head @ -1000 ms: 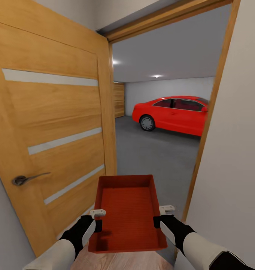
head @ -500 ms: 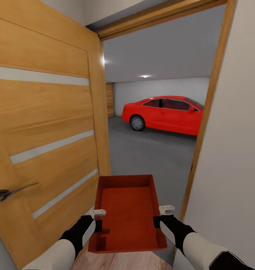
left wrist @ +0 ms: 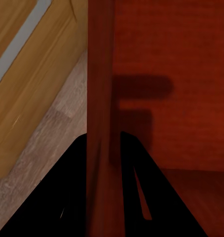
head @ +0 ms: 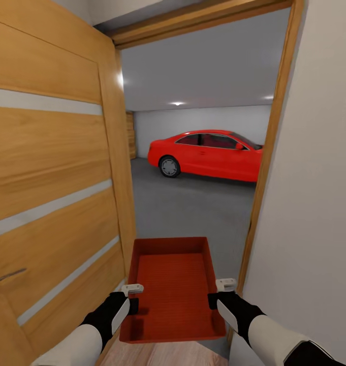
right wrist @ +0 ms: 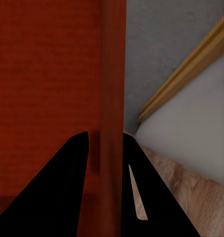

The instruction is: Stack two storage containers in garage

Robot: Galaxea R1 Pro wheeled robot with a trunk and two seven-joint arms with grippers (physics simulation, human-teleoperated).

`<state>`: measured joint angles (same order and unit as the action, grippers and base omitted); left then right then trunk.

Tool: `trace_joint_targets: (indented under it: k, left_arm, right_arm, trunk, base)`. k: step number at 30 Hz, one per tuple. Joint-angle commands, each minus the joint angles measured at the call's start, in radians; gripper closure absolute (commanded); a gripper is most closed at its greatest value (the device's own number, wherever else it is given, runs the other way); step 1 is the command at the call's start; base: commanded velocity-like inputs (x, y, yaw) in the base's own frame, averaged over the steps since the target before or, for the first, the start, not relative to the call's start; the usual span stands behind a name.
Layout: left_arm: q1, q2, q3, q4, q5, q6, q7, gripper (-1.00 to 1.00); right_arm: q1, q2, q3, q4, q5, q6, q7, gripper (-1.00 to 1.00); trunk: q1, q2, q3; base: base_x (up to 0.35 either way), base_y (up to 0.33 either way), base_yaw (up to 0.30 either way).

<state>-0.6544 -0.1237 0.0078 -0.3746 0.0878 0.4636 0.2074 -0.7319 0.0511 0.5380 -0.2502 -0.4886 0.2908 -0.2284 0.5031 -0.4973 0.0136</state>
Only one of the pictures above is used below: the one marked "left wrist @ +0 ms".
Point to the storage box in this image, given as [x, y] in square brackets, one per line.
[155, 69]

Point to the door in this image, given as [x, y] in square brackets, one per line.
[40, 43]

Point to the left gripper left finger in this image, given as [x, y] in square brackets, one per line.
[57, 206]

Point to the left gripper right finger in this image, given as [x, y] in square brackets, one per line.
[170, 216]

